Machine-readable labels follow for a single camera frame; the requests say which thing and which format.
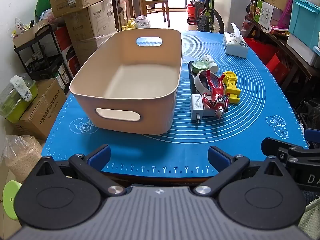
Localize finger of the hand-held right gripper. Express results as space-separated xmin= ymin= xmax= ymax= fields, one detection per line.
xmin=304 ymin=129 xmax=320 ymax=148
xmin=261 ymin=137 xmax=320 ymax=164

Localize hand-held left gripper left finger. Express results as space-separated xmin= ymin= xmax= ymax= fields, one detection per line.
xmin=33 ymin=144 xmax=127 ymax=197

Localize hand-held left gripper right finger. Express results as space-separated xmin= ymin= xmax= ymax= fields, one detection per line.
xmin=192 ymin=146 xmax=288 ymax=197

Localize white charger adapter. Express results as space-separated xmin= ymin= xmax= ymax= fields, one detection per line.
xmin=191 ymin=94 xmax=205 ymax=123

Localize red silver hero figurine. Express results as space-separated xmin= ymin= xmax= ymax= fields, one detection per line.
xmin=202 ymin=69 xmax=230 ymax=119

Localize yellow plastic toy tool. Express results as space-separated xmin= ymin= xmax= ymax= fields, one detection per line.
xmin=222 ymin=71 xmax=242 ymax=104

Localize black oblong plastic tool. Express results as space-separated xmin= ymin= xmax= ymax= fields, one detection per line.
xmin=188 ymin=60 xmax=217 ymax=118

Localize white tape roll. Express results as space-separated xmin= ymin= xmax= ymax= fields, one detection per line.
xmin=194 ymin=69 xmax=220 ymax=93

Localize beige plastic storage bin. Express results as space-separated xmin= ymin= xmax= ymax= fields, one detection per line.
xmin=69 ymin=28 xmax=183 ymax=135

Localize green round tin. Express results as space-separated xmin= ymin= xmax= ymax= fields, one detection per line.
xmin=191 ymin=60 xmax=209 ymax=72

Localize white pill bottle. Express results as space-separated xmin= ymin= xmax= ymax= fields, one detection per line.
xmin=202 ymin=54 xmax=219 ymax=72

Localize blue silicone baking mat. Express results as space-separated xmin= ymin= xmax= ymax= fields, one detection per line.
xmin=45 ymin=30 xmax=308 ymax=178

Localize pale green woven cloth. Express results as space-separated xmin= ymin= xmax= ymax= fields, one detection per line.
xmin=297 ymin=197 xmax=320 ymax=240

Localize large printed cardboard box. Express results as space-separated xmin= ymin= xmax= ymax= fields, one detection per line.
xmin=12 ymin=78 xmax=68 ymax=140

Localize clear bag of grain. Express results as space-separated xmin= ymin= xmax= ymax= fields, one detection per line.
xmin=4 ymin=135 xmax=43 ymax=182

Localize red gift bags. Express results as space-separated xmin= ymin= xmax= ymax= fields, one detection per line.
xmin=244 ymin=37 xmax=288 ymax=83

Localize dark wooden side table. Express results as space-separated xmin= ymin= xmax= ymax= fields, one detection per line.
xmin=245 ymin=15 xmax=320 ymax=105

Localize lime green stool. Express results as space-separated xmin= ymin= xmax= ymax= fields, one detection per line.
xmin=2 ymin=180 xmax=23 ymax=220

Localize green container with clear lid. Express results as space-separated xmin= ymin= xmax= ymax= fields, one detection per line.
xmin=0 ymin=74 xmax=39 ymax=123

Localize black shelf rack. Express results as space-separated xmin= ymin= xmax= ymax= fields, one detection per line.
xmin=14 ymin=24 xmax=75 ymax=80

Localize white fluffy towel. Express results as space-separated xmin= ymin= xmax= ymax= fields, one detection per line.
xmin=10 ymin=75 xmax=34 ymax=102

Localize white patterned tissue box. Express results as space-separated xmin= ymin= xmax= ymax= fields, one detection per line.
xmin=222 ymin=23 xmax=249 ymax=58

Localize red white appliance box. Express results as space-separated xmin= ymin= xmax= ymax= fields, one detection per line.
xmin=55 ymin=26 xmax=80 ymax=78

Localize teal storage crate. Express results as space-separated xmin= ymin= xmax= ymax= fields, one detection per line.
xmin=289 ymin=0 xmax=320 ymax=48

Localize green white carton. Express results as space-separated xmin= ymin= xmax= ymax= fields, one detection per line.
xmin=253 ymin=0 xmax=274 ymax=29

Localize yellow plastic jug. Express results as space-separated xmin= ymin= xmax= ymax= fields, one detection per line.
xmin=122 ymin=19 xmax=137 ymax=30

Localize air purifier cardboard box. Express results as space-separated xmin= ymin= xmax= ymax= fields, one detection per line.
xmin=64 ymin=0 xmax=118 ymax=40

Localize open cardboard box with clutter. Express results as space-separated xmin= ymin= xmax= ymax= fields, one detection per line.
xmin=12 ymin=21 xmax=50 ymax=48

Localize green black bicycle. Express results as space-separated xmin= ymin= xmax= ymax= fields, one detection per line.
xmin=187 ymin=0 xmax=225 ymax=34

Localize white plastic bag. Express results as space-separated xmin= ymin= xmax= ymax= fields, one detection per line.
xmin=134 ymin=15 xmax=151 ymax=28

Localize red bucket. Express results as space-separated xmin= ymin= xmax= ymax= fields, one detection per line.
xmin=187 ymin=1 xmax=200 ymax=18

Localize white chest freezer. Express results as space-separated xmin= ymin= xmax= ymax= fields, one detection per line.
xmin=214 ymin=0 xmax=255 ymax=28

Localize wooden chair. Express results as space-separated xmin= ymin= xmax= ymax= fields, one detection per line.
xmin=140 ymin=0 xmax=170 ymax=28

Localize green bag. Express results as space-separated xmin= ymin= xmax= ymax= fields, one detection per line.
xmin=35 ymin=0 xmax=53 ymax=23

